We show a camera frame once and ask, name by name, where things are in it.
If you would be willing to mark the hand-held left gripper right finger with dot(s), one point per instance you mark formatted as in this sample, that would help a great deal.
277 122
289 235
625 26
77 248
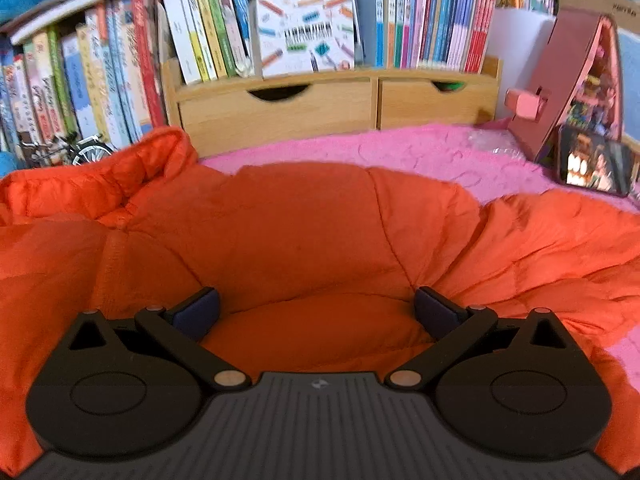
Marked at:
435 310

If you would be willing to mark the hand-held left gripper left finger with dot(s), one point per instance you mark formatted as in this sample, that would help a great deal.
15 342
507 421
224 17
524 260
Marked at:
197 310

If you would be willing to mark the orange hooded puffer jacket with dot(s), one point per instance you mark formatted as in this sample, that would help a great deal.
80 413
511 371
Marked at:
300 220

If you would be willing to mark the pink rabbit-print blanket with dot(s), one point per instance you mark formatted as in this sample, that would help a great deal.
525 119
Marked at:
425 155

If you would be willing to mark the clear plastic bag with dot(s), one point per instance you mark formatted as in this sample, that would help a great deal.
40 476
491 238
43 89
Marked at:
495 142

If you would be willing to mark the miniature bicycle model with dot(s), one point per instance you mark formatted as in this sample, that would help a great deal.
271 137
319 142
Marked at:
85 152

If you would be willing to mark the smartphone with lit screen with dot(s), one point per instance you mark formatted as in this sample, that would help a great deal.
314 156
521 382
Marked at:
595 160

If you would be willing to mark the wooden drawer organizer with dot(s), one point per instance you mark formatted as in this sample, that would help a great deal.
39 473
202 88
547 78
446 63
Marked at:
300 110

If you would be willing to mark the round blue plush ball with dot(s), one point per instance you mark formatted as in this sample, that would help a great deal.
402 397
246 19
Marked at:
6 162

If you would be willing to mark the row of paperback books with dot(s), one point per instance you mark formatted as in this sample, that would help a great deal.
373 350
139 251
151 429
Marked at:
100 75

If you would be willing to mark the white cardboard sheet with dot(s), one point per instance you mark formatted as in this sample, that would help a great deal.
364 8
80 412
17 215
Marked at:
520 50

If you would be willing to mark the row of green-spined books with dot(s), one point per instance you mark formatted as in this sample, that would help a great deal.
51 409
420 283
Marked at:
200 20

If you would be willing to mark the white pencil-print box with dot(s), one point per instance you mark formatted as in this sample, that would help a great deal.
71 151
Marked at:
300 35

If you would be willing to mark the row of pink blue books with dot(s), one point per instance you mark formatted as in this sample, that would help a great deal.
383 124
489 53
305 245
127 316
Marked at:
435 15

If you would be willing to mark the brown cardboard box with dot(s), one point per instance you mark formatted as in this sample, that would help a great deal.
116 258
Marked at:
600 2

